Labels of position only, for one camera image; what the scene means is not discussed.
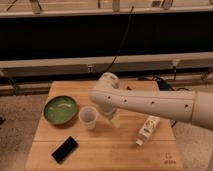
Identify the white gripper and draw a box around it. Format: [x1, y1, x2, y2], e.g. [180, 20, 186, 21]
[98, 105, 120, 128]

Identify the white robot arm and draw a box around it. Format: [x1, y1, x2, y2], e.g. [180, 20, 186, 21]
[90, 72, 213, 131]

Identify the white plastic bottle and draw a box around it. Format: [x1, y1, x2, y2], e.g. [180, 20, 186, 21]
[136, 116, 160, 146]

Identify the green bowl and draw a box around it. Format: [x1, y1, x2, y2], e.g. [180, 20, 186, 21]
[43, 96, 78, 125]

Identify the black smartphone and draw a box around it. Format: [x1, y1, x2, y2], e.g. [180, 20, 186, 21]
[52, 136, 78, 164]

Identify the blue object with cables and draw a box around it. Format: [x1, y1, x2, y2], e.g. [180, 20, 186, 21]
[157, 80, 172, 91]

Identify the black hanging cable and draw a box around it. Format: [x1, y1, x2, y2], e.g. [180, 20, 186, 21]
[101, 5, 135, 74]

